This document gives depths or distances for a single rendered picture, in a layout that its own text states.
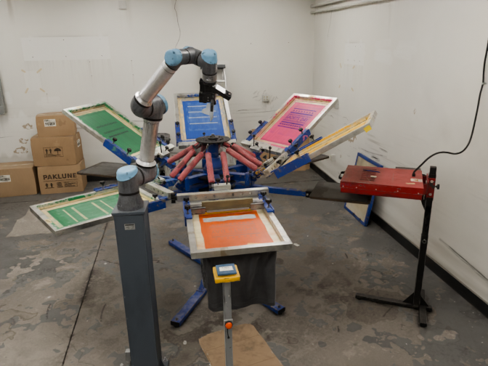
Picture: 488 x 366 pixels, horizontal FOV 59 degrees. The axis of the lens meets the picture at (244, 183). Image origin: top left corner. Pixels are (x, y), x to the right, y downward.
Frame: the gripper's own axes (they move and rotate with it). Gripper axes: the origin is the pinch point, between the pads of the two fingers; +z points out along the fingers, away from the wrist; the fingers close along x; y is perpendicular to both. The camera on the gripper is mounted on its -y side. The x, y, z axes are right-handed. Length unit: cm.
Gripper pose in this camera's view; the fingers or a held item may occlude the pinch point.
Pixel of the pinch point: (213, 113)
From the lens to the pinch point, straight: 233.3
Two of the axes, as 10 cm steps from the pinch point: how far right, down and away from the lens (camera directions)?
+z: -0.5, 7.2, 6.9
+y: -10.0, -0.8, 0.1
